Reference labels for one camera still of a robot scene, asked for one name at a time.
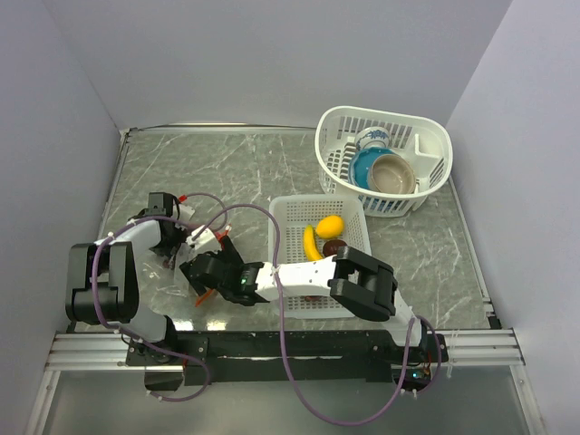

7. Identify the white oval dish rack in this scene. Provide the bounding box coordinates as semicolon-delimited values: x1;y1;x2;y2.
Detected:
314;106;453;218

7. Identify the aluminium frame rail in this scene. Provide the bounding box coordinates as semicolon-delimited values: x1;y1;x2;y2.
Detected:
44;330;525;372

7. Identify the yellow fake banana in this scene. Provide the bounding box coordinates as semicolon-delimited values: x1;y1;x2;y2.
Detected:
303;225;324;262

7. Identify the clear zip top bag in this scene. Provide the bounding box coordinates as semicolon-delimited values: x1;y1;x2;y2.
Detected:
138;223;232;307

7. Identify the teal bowl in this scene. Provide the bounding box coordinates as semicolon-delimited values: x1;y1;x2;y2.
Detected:
348;148;392;189

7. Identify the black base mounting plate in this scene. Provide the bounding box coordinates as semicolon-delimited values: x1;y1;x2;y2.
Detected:
126;326;449;392

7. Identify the yellow fake lemon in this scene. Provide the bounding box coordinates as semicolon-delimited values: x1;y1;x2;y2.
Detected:
315;215;344;239

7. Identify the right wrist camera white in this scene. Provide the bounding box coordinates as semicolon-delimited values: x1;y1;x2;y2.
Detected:
186;227;222;255

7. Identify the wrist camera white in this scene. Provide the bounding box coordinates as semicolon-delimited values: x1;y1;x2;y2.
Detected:
186;227;222;255
175;203;195;226

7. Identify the dark red fake plum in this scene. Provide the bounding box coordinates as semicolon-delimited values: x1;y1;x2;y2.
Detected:
323;239;347;257

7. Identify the blue white porcelain cup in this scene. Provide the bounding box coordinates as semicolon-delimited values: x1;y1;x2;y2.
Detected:
354;126;391;151

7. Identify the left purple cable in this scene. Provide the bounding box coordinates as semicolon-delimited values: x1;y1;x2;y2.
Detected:
92;192;227;403

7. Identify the white perforated rectangular basket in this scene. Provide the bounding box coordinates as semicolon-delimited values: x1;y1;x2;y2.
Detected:
269;194;372;320

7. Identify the beige bowl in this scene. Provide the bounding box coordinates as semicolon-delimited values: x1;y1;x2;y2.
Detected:
368;154;416;195

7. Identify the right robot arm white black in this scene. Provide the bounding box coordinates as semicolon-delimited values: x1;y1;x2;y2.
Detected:
179;237;429;364

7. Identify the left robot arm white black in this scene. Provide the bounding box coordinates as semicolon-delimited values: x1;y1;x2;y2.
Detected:
65;192;187;364

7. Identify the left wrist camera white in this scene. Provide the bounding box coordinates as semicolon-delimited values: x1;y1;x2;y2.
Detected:
175;203;195;226

